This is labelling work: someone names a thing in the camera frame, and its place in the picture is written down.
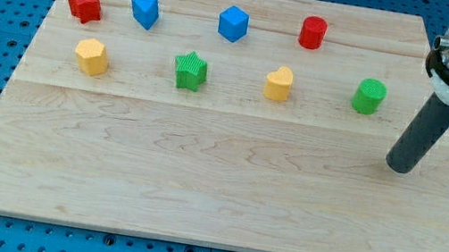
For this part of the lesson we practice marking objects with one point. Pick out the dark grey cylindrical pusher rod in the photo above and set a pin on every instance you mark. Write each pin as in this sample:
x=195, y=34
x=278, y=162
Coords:
x=425, y=129

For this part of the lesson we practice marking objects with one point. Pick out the yellow heart block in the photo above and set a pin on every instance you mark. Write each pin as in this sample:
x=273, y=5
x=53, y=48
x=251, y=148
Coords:
x=278, y=84

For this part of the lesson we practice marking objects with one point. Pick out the green cylinder block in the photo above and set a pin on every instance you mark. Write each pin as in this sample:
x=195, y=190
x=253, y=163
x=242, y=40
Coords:
x=368, y=96

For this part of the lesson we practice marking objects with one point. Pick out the red cylinder block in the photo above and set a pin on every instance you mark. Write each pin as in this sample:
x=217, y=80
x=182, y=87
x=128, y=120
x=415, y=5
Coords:
x=313, y=32

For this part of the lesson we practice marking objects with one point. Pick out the blue cube block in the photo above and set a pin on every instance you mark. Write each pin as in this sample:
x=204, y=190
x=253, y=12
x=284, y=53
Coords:
x=233, y=23

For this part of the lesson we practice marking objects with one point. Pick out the green star block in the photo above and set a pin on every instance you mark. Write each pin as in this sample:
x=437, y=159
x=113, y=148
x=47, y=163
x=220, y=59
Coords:
x=190, y=71

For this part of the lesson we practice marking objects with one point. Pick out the light wooden board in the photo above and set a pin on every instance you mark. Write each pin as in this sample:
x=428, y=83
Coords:
x=128, y=152

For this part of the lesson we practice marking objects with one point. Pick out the blue triangular prism block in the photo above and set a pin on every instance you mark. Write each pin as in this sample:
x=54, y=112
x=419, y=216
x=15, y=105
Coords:
x=146, y=12

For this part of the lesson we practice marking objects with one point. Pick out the yellow hexagon block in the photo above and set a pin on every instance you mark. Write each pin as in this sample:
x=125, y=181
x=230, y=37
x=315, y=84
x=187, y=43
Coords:
x=92, y=56

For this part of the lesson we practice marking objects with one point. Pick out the red star block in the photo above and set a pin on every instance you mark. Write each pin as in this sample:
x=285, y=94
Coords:
x=85, y=10

